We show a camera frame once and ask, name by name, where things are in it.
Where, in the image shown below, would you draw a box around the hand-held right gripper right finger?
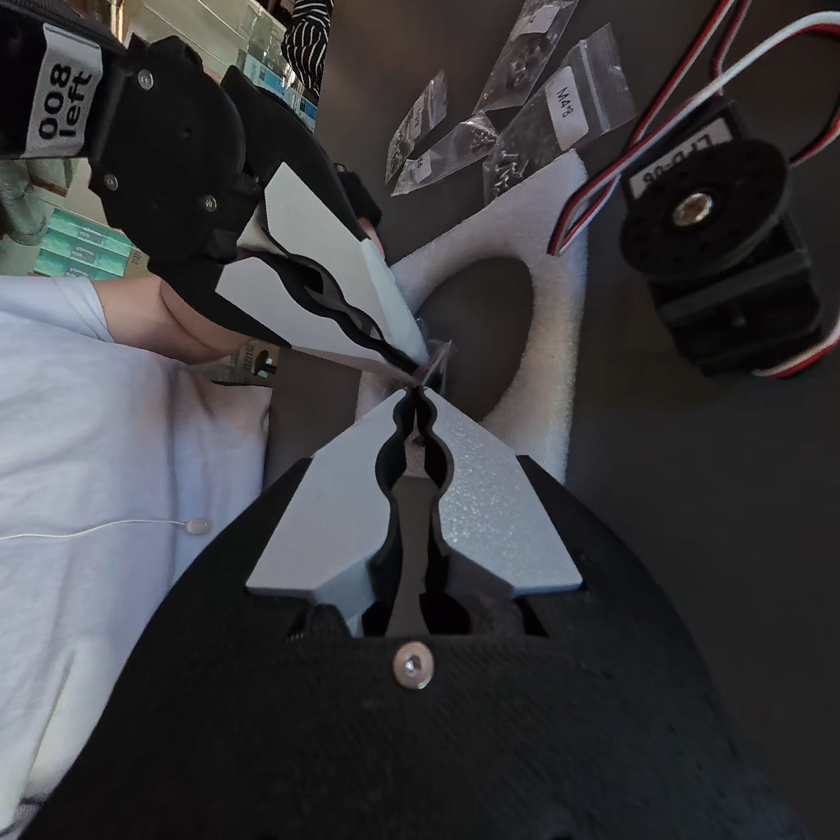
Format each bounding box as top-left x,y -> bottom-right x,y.
419,387 -> 584,635

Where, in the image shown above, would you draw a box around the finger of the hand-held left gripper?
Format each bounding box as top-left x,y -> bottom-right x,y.
215,256 -> 422,383
238,161 -> 433,367

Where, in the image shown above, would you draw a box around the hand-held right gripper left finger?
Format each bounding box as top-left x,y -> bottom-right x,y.
246,387 -> 416,636

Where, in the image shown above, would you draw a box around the clear screw packet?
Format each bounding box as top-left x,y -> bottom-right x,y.
412,318 -> 457,395

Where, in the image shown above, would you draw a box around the dark grey desk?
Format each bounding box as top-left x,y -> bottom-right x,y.
262,0 -> 840,840

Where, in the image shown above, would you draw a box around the stack of cardboard boxes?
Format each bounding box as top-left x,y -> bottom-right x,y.
0,13 -> 319,282

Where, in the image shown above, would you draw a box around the striped black white cloth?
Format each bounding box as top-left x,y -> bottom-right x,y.
281,0 -> 336,101

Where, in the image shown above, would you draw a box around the scattered clear screw bags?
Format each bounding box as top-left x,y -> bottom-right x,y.
384,0 -> 637,206

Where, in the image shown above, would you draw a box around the white foam frame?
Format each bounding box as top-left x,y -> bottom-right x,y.
354,150 -> 589,483

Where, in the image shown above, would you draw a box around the black servo motor with wires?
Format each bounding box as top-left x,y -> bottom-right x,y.
548,0 -> 840,382

